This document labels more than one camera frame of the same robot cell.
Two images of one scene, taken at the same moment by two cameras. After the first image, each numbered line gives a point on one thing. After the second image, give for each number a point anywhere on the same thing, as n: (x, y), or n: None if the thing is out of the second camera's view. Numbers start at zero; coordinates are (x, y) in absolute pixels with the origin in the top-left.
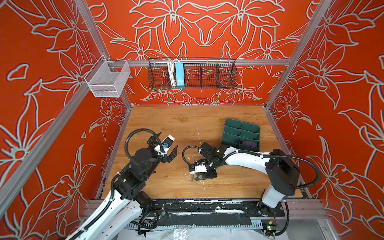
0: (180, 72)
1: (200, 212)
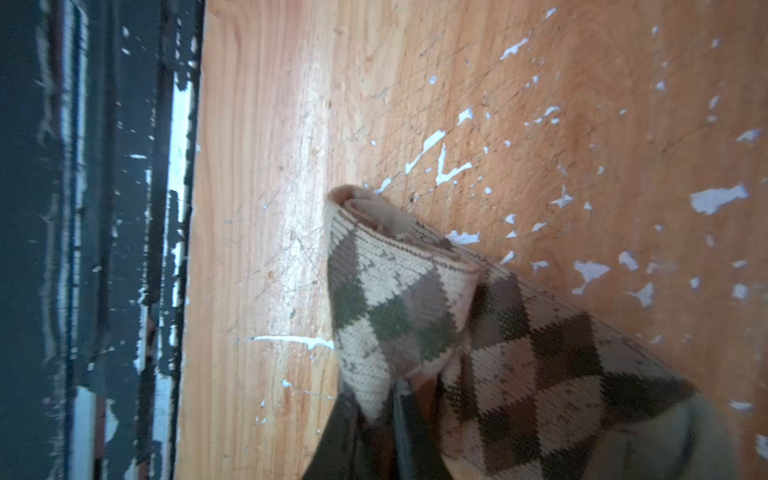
0: None
1: (99, 134)
